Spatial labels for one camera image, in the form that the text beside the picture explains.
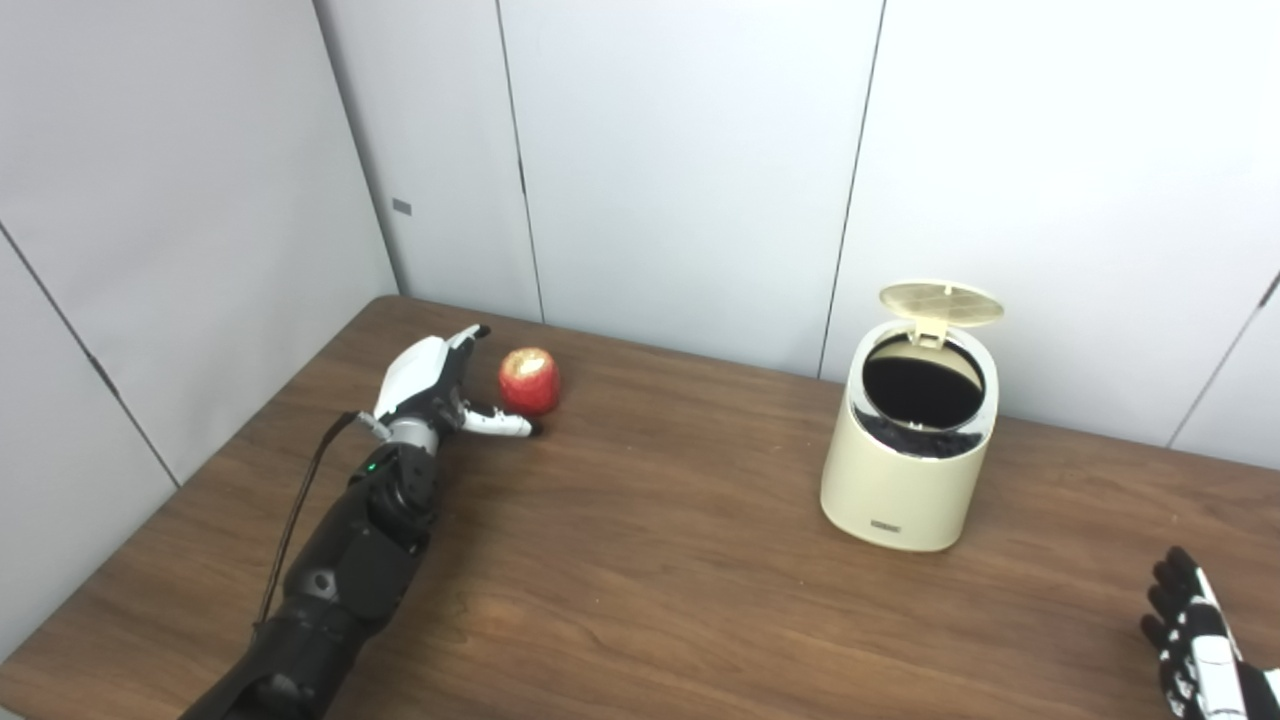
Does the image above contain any black bin liner bag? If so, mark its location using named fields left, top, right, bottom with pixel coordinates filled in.
left=860, top=335, right=986, bottom=460

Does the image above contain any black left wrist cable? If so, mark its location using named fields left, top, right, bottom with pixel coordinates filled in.
left=255, top=410, right=379, bottom=627

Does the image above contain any cream round bin lid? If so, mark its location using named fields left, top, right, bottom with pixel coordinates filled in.
left=879, top=281, right=1005, bottom=348

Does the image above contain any cream-colored round bin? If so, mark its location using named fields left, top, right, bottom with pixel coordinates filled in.
left=820, top=318, right=1000, bottom=552

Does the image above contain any red apple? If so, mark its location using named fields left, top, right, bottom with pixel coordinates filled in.
left=499, top=347, right=561, bottom=417

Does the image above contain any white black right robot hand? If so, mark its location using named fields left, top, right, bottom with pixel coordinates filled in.
left=1141, top=546, right=1280, bottom=720

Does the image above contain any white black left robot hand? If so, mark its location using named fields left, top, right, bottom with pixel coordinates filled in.
left=372, top=324, right=543, bottom=437

